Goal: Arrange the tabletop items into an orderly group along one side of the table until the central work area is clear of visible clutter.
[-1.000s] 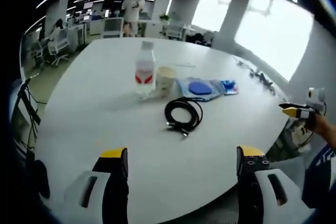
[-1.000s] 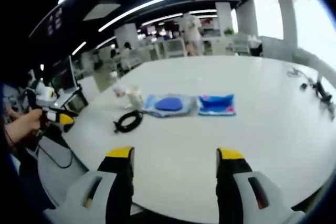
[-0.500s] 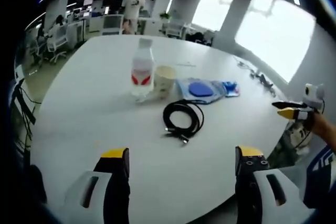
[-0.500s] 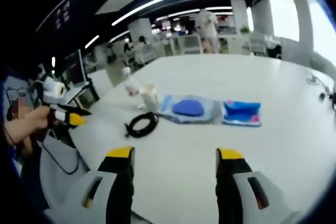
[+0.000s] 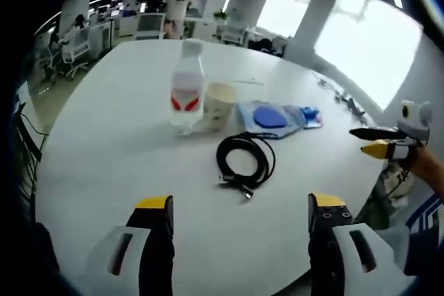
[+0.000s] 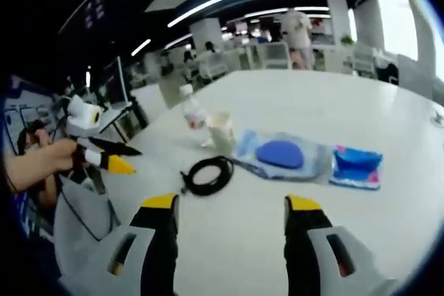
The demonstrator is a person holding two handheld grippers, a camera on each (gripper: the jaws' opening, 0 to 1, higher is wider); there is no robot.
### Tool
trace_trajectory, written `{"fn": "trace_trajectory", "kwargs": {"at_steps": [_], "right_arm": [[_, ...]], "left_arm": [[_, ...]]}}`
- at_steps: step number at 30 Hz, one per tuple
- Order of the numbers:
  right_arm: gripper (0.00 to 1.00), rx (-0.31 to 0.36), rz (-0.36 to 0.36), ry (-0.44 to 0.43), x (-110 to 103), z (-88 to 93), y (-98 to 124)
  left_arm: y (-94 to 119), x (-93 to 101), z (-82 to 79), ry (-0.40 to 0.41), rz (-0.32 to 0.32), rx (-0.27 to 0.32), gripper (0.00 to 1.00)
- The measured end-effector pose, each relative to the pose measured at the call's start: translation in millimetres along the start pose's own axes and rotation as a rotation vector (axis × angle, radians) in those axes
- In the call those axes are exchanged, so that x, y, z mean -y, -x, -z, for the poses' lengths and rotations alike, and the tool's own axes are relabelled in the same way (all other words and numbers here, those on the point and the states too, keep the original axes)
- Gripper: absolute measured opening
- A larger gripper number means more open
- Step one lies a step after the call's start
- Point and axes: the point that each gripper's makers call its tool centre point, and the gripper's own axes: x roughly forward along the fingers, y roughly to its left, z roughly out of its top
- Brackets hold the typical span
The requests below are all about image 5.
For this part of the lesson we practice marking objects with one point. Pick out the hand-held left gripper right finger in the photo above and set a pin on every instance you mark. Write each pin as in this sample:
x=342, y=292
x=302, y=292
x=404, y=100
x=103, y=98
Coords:
x=322, y=247

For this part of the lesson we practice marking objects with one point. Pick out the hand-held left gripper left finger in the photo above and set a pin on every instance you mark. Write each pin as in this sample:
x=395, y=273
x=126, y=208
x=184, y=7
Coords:
x=156, y=247

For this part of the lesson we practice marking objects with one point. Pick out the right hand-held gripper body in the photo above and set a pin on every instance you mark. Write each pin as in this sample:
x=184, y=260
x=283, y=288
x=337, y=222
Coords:
x=414, y=119

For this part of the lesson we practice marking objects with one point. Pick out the blue pad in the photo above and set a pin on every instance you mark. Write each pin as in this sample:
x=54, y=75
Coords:
x=268, y=117

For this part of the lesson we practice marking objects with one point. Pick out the clear water bottle red label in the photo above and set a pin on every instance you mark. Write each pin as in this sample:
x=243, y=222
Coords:
x=185, y=102

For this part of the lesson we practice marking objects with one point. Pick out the beige paper cup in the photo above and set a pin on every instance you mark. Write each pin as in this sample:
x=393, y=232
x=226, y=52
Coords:
x=218, y=109

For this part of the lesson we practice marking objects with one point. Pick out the grey patterned cloth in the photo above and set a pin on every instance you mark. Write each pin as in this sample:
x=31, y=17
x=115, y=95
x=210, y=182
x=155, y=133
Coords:
x=388, y=178

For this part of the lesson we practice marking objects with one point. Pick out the person's dark blue clothing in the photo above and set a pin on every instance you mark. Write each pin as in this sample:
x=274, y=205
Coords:
x=426, y=233

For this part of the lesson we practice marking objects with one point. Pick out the dark bulky object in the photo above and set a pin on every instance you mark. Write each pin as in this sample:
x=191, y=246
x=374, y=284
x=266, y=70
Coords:
x=46, y=251

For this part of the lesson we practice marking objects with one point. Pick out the white round table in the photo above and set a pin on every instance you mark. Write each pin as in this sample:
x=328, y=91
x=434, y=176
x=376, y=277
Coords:
x=121, y=143

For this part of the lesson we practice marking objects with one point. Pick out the dark bags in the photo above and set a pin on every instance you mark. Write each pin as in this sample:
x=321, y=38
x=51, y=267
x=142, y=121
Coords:
x=267, y=46

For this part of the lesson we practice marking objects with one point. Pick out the white mesh chair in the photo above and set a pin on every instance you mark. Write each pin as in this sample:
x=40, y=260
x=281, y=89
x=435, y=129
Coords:
x=234, y=34

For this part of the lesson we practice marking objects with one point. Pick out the green potted plant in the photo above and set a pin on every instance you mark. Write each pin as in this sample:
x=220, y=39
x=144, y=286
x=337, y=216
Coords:
x=222, y=15

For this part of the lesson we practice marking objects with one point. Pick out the white office chair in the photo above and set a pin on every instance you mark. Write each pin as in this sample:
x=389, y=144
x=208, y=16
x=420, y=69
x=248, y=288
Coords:
x=50, y=63
x=74, y=50

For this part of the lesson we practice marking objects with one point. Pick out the white office desk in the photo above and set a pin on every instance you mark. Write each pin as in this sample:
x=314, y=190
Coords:
x=102, y=37

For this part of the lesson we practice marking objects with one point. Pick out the white framed cart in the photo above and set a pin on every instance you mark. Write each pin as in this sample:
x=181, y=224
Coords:
x=151, y=25

